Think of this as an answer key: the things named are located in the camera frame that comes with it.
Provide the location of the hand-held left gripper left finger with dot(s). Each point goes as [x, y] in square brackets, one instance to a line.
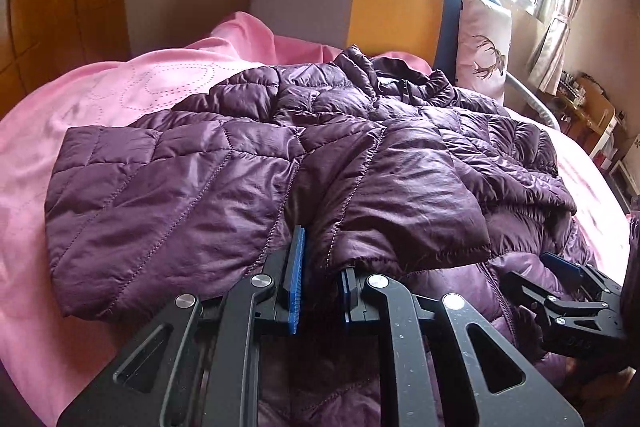
[295, 282]

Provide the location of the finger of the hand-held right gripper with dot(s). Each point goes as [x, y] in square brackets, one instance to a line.
[562, 267]
[525, 292]

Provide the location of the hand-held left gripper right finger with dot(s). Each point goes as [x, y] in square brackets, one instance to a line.
[345, 302]

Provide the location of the purple quilted puffer jacket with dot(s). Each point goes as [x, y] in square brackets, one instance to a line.
[200, 187]

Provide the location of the white low shelf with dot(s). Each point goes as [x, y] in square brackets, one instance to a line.
[625, 177]

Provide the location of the white cabinet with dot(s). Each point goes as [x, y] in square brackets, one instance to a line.
[612, 142]

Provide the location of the wooden desk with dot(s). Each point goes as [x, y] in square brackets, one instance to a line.
[595, 107]

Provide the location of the group of small bottles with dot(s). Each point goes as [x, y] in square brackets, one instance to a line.
[572, 87]

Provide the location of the pink patterned curtain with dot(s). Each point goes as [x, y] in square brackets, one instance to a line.
[550, 52]

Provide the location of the white deer print pillow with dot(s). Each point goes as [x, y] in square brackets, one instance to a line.
[482, 47]

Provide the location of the pink dotted bedspread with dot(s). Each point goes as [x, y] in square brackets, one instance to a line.
[75, 97]

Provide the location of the wooden wardrobe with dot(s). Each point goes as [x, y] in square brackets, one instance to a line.
[65, 7]

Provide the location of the grey padded rail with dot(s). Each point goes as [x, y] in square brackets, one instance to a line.
[530, 99]

